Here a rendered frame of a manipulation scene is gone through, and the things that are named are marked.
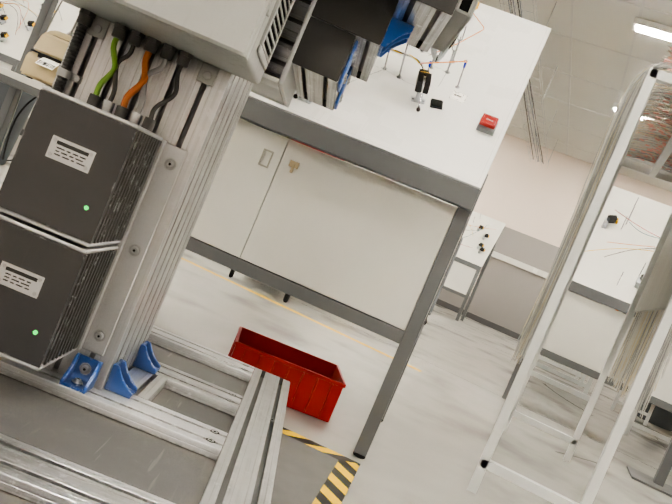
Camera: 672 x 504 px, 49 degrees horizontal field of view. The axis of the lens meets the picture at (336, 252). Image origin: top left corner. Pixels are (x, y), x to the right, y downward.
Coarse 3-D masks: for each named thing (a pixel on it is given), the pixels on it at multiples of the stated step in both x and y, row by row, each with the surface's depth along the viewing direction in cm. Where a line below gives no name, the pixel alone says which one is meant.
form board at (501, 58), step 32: (480, 32) 268; (512, 32) 272; (544, 32) 275; (384, 64) 246; (416, 64) 248; (448, 64) 251; (480, 64) 254; (512, 64) 258; (256, 96) 224; (352, 96) 231; (384, 96) 234; (448, 96) 239; (480, 96) 242; (512, 96) 245; (352, 128) 221; (384, 128) 223; (416, 128) 226; (448, 128) 228; (416, 160) 216; (448, 160) 218; (480, 160) 220
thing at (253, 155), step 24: (240, 120) 227; (240, 144) 227; (264, 144) 226; (240, 168) 227; (264, 168) 225; (216, 192) 228; (240, 192) 226; (264, 192) 225; (216, 216) 227; (240, 216) 226; (216, 240) 227; (240, 240) 226
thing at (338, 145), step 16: (256, 112) 222; (272, 112) 221; (272, 128) 221; (288, 128) 220; (304, 128) 220; (320, 128) 219; (320, 144) 219; (336, 144) 218; (352, 144) 217; (352, 160) 217; (368, 160) 216; (384, 160) 216; (400, 160) 215; (384, 176) 219; (400, 176) 215; (416, 176) 214; (432, 176) 213; (432, 192) 213; (448, 192) 212; (464, 192) 212; (464, 208) 214
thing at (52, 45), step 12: (48, 36) 241; (60, 36) 242; (36, 48) 239; (48, 48) 239; (60, 48) 239; (24, 60) 238; (36, 60) 237; (60, 60) 239; (24, 72) 238; (36, 72) 237; (48, 72) 236; (48, 84) 237
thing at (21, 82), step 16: (48, 0) 282; (48, 16) 283; (32, 32) 283; (32, 48) 283; (0, 80) 235; (16, 80) 234; (32, 80) 233; (16, 96) 285; (0, 112) 284; (0, 128) 284; (0, 144) 287
